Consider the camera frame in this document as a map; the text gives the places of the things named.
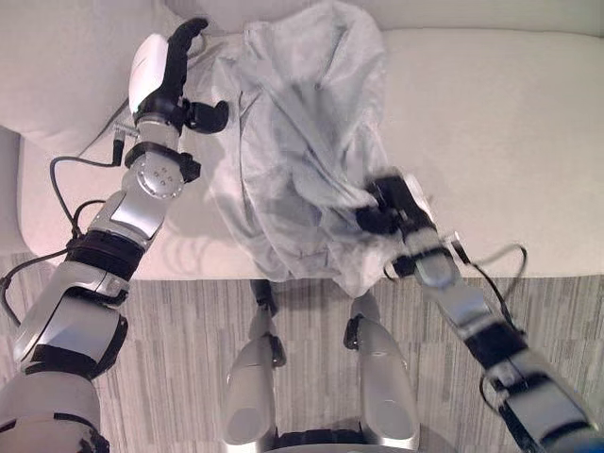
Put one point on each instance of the silver robot leg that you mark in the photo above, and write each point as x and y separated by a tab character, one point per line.
250	391
384	377

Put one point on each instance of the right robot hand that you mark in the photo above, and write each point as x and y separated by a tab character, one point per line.
394	203

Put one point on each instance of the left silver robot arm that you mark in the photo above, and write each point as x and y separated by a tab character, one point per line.
94	264

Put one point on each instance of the right silver robot leg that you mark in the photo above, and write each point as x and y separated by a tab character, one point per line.
384	377

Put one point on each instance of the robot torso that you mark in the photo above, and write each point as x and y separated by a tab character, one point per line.
325	441

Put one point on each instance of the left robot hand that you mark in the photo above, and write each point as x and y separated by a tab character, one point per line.
150	66

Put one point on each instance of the left silver robot leg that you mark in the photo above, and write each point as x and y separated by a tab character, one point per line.
250	391

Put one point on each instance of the cream sofa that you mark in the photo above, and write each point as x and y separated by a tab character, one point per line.
472	141

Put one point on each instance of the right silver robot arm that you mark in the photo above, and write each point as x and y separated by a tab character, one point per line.
491	340

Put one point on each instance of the light grey garment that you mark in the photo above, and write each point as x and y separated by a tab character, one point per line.
302	151

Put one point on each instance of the cream sofa cushion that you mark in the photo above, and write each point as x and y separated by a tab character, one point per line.
61	61

